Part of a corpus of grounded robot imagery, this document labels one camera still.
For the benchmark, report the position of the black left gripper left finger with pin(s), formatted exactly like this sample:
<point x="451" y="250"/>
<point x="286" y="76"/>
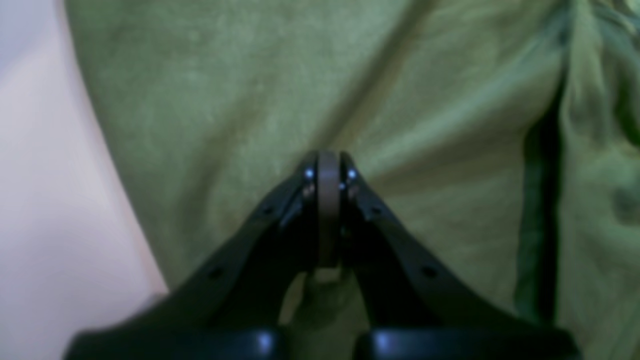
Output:
<point x="229" y="308"/>

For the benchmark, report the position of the green t-shirt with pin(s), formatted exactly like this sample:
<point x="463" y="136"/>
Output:
<point x="503" y="133"/>

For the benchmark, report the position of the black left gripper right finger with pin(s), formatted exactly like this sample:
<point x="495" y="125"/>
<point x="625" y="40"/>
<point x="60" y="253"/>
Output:
<point x="418" y="309"/>

